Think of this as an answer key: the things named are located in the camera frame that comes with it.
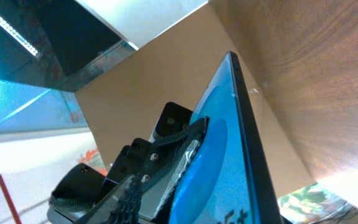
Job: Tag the blue Galaxy smartphone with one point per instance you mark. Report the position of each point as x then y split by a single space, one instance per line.
228 181

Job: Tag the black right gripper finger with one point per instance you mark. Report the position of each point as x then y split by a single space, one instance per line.
167 161

